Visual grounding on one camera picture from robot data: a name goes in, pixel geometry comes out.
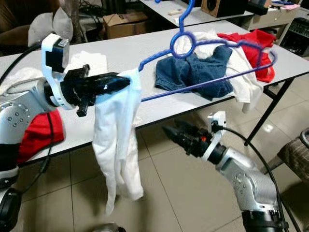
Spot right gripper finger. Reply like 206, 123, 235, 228
162, 126, 192, 150
173, 121, 197, 140

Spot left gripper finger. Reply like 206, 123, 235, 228
95, 87, 126, 102
95, 73, 131, 90

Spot white shirt green black print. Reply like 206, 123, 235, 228
93, 68, 145, 216

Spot blue denim shorts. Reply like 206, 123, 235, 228
154, 44, 235, 101

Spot blue wire clothes hanger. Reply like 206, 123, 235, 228
138, 0, 278, 103

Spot cardboard box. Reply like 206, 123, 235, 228
103, 14, 150, 40

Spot red shirt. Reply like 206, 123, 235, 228
217, 29, 276, 83
17, 109, 66, 165

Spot grey pillow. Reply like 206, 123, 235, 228
28, 12, 56, 46
53, 7, 74, 42

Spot cream white garment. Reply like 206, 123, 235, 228
174, 30, 264, 114

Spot woven stool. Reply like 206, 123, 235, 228
278, 128, 309, 184

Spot brown armchair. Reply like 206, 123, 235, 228
0, 0, 54, 54

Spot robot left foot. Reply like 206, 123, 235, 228
92, 223, 121, 232

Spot wooden speaker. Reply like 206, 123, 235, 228
200, 0, 235, 18

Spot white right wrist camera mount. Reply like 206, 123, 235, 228
202, 111, 227, 162

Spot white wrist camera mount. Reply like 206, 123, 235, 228
202, 111, 227, 162
41, 33, 69, 111

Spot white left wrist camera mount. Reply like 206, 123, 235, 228
41, 33, 69, 111

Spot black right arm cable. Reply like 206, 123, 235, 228
222, 126, 293, 232

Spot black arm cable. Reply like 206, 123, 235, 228
0, 43, 44, 85
222, 126, 293, 232

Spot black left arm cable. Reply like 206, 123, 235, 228
0, 43, 44, 85

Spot black table frame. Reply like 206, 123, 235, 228
244, 72, 309, 146

